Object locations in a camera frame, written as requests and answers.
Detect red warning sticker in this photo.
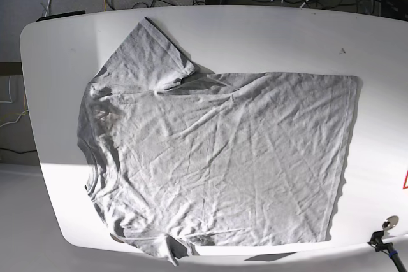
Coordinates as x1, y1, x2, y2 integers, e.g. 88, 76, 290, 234
402, 171, 408, 190

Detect silver disc near right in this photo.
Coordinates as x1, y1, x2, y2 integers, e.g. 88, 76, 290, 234
382, 215, 399, 231

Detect grey T-shirt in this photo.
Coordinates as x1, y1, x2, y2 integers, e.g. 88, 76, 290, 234
77, 18, 358, 264

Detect black clamp with cable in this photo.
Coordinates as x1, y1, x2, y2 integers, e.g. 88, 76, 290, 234
368, 231, 407, 272

